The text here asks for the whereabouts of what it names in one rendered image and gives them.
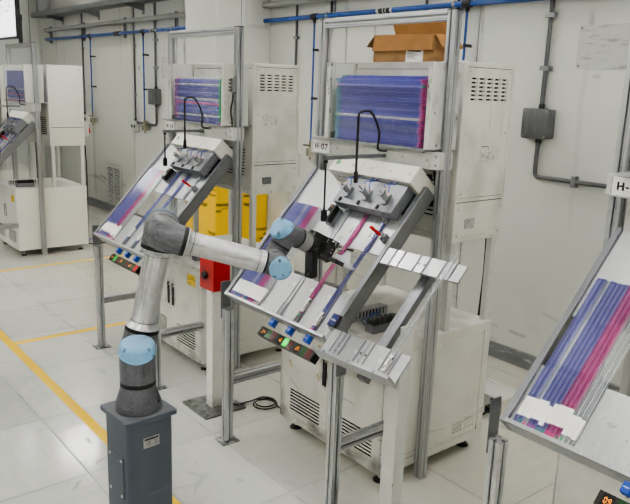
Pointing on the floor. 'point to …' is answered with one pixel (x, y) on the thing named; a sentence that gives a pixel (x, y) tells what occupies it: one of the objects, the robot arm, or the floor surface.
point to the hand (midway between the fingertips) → (341, 266)
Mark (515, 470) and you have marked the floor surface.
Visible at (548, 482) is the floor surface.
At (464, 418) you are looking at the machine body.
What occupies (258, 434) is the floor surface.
